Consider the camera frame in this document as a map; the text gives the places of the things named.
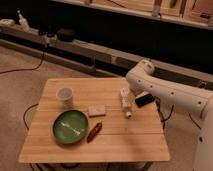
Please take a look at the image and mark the black cables beside robot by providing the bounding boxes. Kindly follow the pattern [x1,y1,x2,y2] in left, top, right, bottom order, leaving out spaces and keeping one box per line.
[154,97,176,130]

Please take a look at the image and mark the black floor cable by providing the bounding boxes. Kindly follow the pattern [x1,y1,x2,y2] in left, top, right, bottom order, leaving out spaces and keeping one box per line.
[0,46,46,76]

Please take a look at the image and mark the red chili pepper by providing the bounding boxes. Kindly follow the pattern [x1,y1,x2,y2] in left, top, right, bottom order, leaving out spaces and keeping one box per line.
[87,122,102,143]

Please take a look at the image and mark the white ceramic cup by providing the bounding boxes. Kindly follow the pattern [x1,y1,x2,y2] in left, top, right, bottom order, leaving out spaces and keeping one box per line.
[56,87,73,107]

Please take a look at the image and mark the white sponge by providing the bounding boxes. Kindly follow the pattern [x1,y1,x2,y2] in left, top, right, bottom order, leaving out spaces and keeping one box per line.
[88,105,106,117]

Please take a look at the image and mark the black cable under table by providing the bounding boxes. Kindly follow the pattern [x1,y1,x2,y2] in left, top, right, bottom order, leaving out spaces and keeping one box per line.
[22,103,40,131]

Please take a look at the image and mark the black round object on ledge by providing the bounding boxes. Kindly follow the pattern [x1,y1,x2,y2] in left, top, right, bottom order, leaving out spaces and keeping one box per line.
[57,28,75,42]

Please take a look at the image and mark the white spray bottle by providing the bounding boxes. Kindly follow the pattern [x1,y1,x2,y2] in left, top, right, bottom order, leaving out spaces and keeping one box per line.
[17,11,30,32]

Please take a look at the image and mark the wooden table top board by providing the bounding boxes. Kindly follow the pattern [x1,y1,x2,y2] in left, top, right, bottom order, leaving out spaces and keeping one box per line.
[19,78,170,163]

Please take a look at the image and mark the black phone-like device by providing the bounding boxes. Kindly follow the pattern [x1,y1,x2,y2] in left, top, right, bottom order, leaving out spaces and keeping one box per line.
[135,94,155,107]

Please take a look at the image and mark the white rectangular bottle object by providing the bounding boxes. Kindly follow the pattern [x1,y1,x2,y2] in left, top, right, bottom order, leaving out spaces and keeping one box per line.
[120,88,132,118]

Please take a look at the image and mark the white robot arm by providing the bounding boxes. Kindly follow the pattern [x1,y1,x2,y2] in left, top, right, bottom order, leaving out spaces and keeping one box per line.
[126,60,213,171]

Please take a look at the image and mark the green ceramic bowl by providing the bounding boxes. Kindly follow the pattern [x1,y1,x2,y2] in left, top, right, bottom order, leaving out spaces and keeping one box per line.
[52,110,89,144]

